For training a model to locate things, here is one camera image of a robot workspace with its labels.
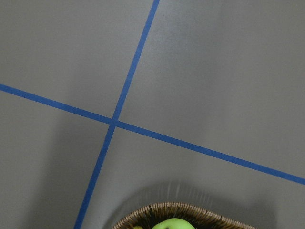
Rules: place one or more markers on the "brown wicker basket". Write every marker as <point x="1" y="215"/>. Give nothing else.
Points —
<point x="148" y="216"/>

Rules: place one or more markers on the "green apple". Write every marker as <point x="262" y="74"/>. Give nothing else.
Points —
<point x="174" y="223"/>

